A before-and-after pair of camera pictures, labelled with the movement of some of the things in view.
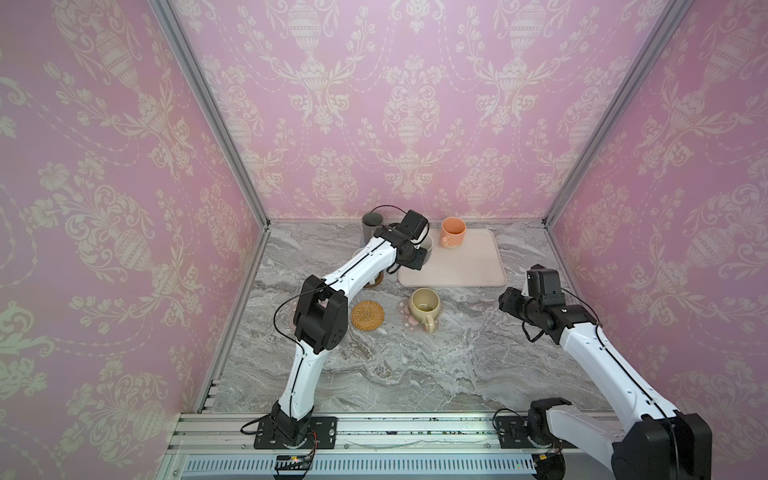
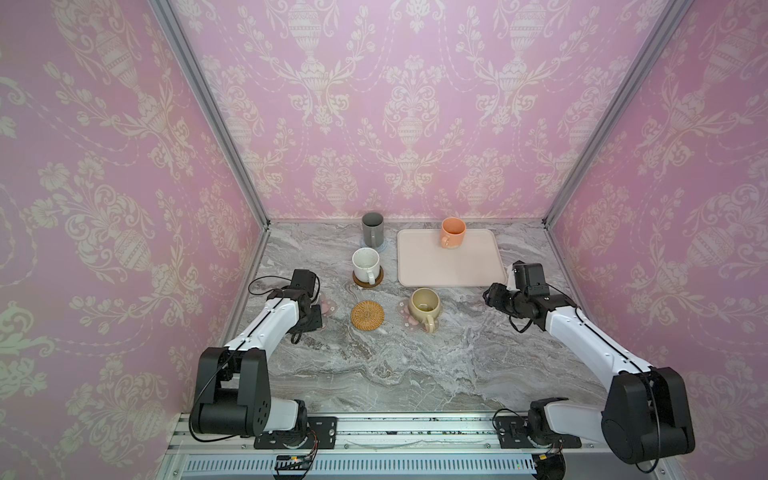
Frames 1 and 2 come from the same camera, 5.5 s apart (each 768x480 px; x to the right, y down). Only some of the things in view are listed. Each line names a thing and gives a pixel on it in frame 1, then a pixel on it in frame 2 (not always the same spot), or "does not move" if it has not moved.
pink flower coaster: x=410 y=321 does not move
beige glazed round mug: x=424 y=304 does not move
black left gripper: x=418 y=261 to x=316 y=323
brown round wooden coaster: x=378 y=279 does not move
